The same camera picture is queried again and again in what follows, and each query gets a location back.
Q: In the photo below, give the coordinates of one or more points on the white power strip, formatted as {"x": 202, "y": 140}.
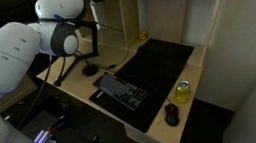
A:
{"x": 45, "y": 138}

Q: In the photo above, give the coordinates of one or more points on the light wooden shelf unit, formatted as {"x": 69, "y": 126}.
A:
{"x": 166, "y": 12}

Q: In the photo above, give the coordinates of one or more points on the grey and black keyboard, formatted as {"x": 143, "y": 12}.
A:
{"x": 120, "y": 90}

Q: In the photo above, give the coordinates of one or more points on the yellow rubber duck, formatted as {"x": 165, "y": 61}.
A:
{"x": 143, "y": 35}

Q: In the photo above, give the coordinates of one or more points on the dark round cup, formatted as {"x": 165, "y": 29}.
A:
{"x": 172, "y": 115}

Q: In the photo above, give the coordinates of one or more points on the black monitor stand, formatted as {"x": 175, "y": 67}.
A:
{"x": 94, "y": 39}

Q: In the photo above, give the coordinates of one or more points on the black desk mat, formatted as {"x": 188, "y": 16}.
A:
{"x": 160, "y": 60}

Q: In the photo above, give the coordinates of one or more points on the yellow drink can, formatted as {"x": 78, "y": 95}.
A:
{"x": 182, "y": 94}

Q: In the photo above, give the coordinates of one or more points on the black curved monitor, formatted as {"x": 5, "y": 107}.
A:
{"x": 8, "y": 11}

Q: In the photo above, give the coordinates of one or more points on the black gooseneck desk lamp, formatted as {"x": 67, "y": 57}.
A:
{"x": 90, "y": 70}

